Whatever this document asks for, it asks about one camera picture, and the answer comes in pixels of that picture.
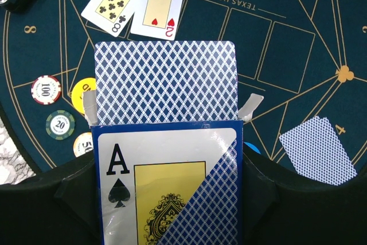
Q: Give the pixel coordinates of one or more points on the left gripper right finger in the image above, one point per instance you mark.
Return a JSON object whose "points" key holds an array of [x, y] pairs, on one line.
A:
{"points": [[282, 207]]}

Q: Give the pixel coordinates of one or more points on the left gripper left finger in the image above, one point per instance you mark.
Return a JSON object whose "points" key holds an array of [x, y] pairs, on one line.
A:
{"points": [[56, 207]]}

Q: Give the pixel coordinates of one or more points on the playing card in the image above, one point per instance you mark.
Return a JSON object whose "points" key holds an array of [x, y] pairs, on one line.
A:
{"points": [[316, 152]]}

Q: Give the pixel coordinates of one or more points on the blue small blind button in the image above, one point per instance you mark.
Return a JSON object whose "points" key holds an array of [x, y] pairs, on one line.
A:
{"points": [[252, 147]]}

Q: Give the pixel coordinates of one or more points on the yellow fifty poker chip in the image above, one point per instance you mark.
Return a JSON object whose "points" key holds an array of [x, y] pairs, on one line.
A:
{"points": [[83, 144]]}

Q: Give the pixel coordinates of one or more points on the green chip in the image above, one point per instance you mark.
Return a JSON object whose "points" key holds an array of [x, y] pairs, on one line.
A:
{"points": [[60, 125]]}

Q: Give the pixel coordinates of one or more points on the blue playing card box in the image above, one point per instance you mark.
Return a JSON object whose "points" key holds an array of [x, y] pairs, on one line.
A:
{"points": [[170, 183]]}

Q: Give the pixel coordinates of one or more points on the red white chip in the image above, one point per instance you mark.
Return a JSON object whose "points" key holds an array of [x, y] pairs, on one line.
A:
{"points": [[46, 90]]}

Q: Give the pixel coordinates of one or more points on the eight of clubs card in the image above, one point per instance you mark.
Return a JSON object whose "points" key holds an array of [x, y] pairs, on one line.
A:
{"points": [[109, 15]]}

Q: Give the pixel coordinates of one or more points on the two of hearts card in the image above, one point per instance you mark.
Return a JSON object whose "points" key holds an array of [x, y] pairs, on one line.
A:
{"points": [[156, 18]]}

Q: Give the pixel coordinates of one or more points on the round blue poker mat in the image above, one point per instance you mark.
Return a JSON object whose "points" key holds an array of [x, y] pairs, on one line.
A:
{"points": [[305, 57]]}

